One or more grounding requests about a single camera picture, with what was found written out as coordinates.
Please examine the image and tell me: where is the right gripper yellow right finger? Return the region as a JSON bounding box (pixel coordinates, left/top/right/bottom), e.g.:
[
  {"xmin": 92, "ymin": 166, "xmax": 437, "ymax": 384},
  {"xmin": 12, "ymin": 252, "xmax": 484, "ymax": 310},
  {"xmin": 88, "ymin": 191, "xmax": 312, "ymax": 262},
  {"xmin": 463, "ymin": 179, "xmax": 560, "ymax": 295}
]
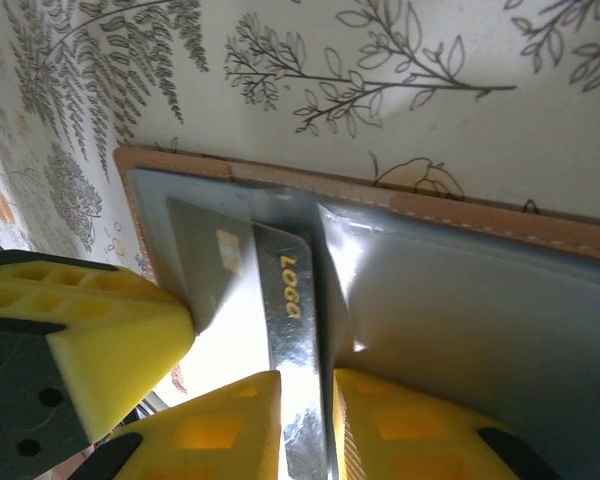
[{"xmin": 332, "ymin": 368, "xmax": 567, "ymax": 480}]

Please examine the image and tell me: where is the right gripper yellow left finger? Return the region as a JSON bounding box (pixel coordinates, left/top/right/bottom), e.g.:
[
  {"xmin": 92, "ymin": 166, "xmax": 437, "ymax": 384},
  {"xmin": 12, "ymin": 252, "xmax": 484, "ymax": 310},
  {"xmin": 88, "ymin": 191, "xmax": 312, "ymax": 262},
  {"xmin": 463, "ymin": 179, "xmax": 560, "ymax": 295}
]
[{"xmin": 74, "ymin": 369, "xmax": 284, "ymax": 480}]

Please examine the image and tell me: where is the silver card with logo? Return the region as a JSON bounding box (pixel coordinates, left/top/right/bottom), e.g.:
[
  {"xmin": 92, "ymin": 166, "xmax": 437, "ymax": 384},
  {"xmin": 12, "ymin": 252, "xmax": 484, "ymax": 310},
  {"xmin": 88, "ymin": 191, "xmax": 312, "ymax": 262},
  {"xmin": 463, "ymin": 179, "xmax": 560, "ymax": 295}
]
[{"xmin": 164, "ymin": 196, "xmax": 334, "ymax": 480}]

